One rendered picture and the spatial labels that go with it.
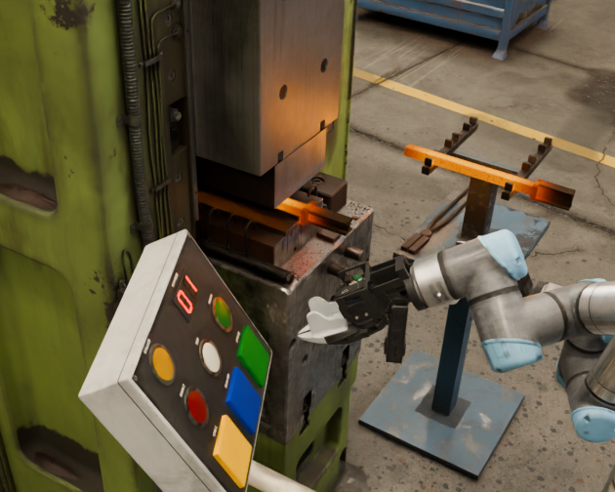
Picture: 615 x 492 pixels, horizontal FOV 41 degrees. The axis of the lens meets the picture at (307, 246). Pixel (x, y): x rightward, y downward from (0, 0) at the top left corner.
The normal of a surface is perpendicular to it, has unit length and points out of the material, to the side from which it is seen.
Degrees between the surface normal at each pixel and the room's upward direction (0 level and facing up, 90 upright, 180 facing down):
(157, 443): 90
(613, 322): 106
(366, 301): 90
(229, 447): 60
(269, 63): 90
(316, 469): 0
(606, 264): 0
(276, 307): 90
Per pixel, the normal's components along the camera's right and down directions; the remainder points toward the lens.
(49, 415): -0.51, 0.48
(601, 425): -0.11, 0.56
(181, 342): 0.88, -0.34
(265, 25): 0.86, 0.31
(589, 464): 0.04, -0.82
